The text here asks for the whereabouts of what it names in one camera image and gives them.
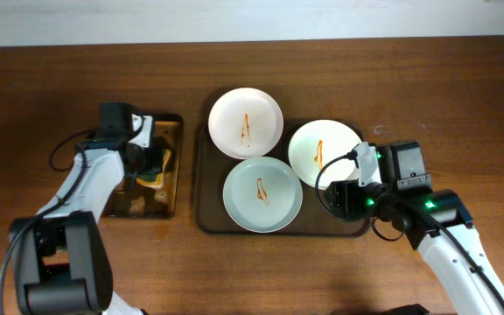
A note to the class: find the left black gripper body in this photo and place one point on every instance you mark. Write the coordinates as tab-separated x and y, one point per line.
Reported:
148	164

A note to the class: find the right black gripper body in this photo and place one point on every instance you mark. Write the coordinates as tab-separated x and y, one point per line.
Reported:
339	198

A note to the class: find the yellow green sponge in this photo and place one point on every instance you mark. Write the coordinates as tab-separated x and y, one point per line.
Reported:
154	177

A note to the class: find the white plate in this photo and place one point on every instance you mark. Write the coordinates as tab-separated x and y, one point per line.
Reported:
245	123
317	143

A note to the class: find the pale blue plate front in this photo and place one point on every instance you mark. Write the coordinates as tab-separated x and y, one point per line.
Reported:
262	195

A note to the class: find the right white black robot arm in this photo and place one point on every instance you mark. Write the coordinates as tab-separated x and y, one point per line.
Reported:
394	187

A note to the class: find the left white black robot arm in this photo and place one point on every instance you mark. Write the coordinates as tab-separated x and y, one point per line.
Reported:
59	262

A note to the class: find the small tray with soapy water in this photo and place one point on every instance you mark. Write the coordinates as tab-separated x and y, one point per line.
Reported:
130	200

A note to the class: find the large brown serving tray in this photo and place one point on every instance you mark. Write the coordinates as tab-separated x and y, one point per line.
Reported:
212	168

